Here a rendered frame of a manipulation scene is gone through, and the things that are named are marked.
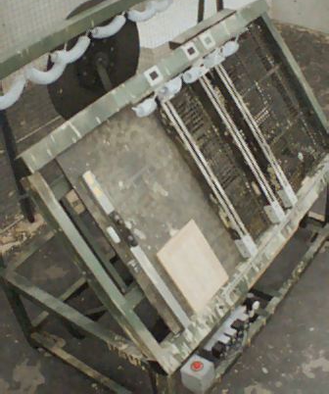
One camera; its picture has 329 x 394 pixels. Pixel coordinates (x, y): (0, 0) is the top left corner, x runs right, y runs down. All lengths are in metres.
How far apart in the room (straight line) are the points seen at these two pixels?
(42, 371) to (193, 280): 1.52
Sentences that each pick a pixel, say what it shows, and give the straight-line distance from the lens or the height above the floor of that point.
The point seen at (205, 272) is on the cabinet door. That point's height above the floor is 1.00.
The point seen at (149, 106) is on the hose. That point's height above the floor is 1.87.
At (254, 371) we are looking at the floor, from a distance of 3.93.
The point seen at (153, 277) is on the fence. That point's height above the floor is 1.19.
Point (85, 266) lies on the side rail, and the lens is 2.73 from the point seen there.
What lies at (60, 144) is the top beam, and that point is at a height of 1.89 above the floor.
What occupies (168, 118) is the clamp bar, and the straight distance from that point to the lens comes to 3.11.
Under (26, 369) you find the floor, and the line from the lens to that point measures 4.19.
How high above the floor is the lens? 3.27
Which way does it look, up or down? 36 degrees down
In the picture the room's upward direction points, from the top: 7 degrees counter-clockwise
